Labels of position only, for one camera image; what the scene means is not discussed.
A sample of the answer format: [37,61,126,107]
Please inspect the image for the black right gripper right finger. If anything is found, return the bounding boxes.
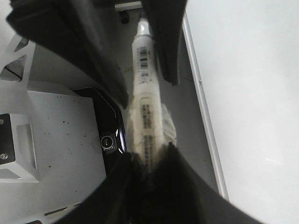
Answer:
[154,142,264,224]

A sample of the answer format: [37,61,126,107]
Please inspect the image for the white whiteboard with aluminium frame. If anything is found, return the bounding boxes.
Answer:
[182,0,299,201]

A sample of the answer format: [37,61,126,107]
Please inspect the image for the black glossy robot base housing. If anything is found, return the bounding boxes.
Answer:
[74,87,127,174]

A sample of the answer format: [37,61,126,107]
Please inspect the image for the white robot base platform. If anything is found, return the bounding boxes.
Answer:
[0,30,105,224]

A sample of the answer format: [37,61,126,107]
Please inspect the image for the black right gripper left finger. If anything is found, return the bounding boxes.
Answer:
[44,151,145,224]

